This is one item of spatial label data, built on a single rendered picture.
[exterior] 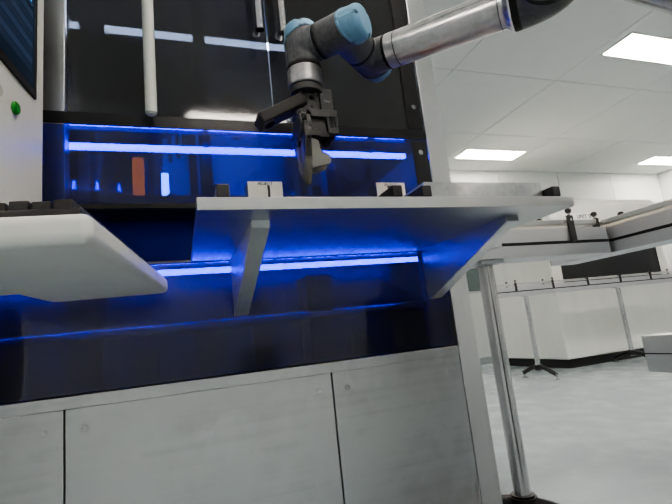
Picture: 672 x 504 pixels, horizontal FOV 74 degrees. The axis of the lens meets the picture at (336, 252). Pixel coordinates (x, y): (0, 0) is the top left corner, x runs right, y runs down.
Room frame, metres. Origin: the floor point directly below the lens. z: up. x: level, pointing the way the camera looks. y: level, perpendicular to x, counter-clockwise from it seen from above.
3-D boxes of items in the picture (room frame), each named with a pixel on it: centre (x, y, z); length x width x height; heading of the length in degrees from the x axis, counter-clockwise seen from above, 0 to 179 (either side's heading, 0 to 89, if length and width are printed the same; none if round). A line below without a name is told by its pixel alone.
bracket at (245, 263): (0.86, 0.17, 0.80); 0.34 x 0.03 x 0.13; 20
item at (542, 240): (1.51, -0.61, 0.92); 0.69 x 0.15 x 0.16; 110
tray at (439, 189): (0.97, -0.24, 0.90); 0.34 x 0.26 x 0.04; 19
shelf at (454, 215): (0.96, -0.06, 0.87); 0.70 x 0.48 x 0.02; 110
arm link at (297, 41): (0.89, 0.02, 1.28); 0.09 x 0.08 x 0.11; 60
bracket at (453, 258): (1.03, -0.30, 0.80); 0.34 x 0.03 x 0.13; 20
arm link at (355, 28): (0.86, -0.07, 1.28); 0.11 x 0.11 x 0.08; 60
